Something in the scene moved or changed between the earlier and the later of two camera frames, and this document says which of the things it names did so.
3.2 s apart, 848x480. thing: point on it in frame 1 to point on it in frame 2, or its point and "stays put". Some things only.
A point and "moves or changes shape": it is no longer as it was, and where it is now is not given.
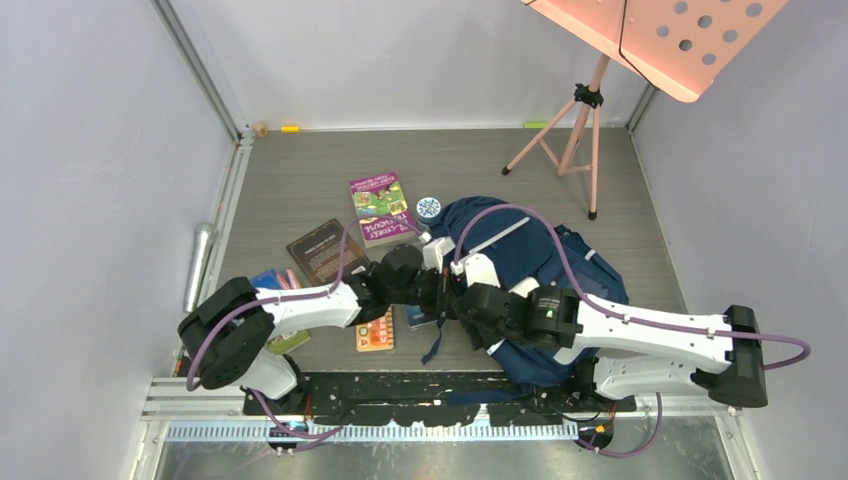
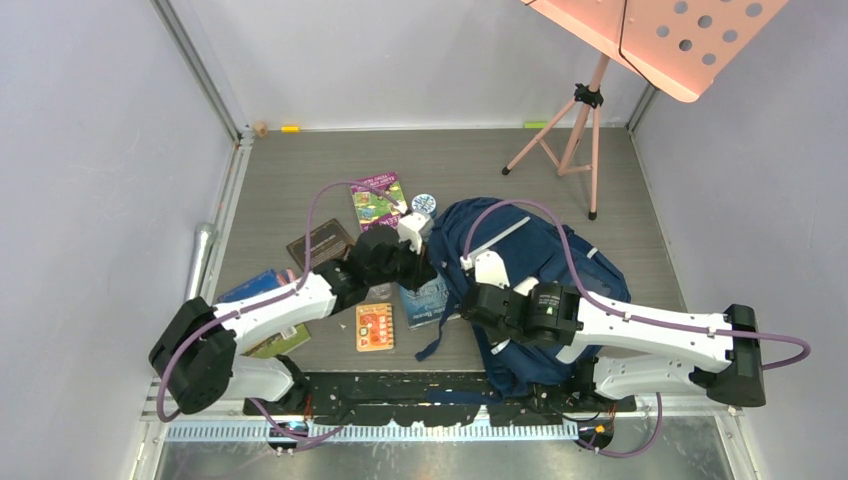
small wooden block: (260, 128) stays put
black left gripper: (433, 308) to (420, 267)
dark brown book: (320, 253) stays put
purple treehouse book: (381, 194) stays put
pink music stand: (677, 45) stays put
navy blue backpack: (522, 248) moves or changes shape
